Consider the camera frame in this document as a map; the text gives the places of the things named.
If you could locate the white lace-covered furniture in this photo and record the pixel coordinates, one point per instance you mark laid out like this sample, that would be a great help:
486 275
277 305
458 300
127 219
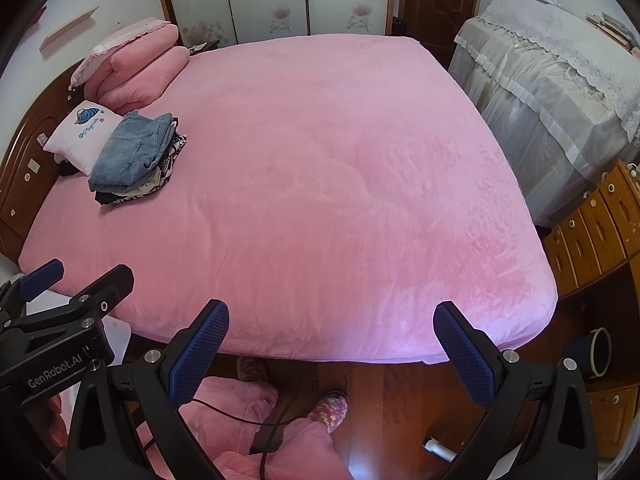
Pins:
540 90

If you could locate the black white printed garment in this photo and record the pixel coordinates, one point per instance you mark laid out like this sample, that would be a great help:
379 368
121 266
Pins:
175 152

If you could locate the wooden drawer cabinet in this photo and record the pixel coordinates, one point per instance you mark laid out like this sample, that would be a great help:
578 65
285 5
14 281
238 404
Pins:
590 240

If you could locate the wooden headboard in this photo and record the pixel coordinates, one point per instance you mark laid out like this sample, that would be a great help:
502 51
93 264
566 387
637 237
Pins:
20 170

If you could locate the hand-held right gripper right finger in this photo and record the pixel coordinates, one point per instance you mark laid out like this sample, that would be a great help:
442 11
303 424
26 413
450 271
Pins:
465 355

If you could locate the pink pillow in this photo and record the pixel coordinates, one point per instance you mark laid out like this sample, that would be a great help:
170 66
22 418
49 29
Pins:
145 85

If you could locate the white printed pillow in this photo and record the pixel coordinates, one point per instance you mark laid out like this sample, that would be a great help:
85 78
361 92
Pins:
80 130

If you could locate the blue denim jacket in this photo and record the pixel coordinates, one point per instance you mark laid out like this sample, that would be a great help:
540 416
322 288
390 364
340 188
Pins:
127 155

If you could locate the white plastic tube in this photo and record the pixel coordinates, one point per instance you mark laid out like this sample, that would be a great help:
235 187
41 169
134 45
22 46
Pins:
440 450

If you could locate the light green folded garment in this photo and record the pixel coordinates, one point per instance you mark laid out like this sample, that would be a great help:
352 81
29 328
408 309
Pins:
145 187

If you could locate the brown wooden door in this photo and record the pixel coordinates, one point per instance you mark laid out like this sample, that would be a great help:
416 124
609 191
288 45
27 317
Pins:
440 5

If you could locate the person's pink pajama leg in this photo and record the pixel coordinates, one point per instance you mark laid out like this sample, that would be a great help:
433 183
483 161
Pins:
300 455
225 395

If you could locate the red wall strip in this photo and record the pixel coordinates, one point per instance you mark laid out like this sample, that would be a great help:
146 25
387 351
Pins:
37 16

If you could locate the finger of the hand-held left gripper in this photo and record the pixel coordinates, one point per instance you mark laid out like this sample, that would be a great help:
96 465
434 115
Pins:
107 285
42 275

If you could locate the pink bed blanket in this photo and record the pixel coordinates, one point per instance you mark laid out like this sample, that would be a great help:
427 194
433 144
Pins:
325 185

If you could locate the wooden wall strip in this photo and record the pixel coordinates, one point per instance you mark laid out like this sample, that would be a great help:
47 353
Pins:
70 27

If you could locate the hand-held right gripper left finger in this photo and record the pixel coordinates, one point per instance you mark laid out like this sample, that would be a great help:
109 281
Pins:
200 350

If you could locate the row of books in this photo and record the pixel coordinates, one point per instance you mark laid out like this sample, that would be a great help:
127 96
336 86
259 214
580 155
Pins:
615 27

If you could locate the dark blue bucket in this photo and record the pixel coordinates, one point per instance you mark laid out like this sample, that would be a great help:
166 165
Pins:
582 355

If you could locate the floral wardrobe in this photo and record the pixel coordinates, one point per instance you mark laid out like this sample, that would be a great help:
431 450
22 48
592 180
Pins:
265 0

